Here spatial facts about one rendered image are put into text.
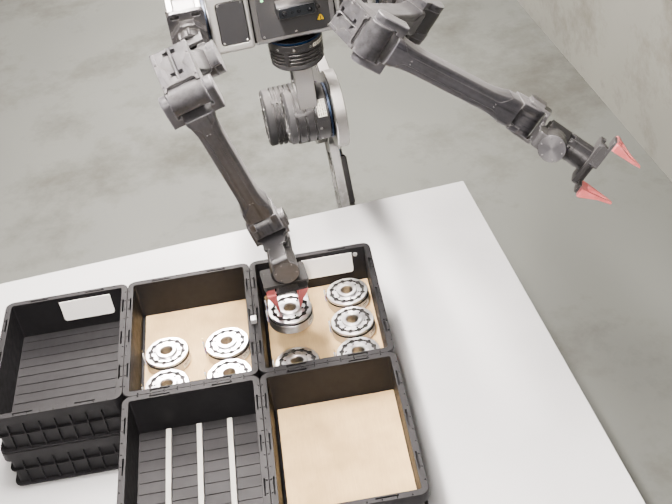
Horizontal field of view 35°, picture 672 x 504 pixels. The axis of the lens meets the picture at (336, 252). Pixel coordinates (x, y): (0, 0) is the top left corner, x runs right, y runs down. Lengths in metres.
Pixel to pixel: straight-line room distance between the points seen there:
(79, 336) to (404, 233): 0.95
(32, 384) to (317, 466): 0.76
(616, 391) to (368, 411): 1.36
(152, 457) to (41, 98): 3.55
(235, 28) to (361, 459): 1.04
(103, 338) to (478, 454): 0.95
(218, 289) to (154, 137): 2.50
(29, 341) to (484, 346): 1.12
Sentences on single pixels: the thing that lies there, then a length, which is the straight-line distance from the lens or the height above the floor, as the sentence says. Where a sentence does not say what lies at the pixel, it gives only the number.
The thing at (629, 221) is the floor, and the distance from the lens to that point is 4.24.
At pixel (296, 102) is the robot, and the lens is 2.73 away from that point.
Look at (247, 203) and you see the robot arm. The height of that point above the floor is 1.27.
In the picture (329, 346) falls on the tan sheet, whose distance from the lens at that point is 2.52.
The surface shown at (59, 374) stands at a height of 0.83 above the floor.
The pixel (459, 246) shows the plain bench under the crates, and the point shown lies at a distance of 2.98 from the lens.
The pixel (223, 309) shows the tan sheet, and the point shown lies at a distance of 2.69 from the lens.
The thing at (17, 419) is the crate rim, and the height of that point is 0.92.
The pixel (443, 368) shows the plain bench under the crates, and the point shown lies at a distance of 2.62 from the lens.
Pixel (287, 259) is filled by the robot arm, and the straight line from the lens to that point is 2.27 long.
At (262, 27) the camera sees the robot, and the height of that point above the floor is 1.42.
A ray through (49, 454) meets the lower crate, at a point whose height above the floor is 0.80.
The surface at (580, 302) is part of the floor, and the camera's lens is 3.86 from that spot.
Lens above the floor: 2.53
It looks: 38 degrees down
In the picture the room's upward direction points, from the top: 9 degrees counter-clockwise
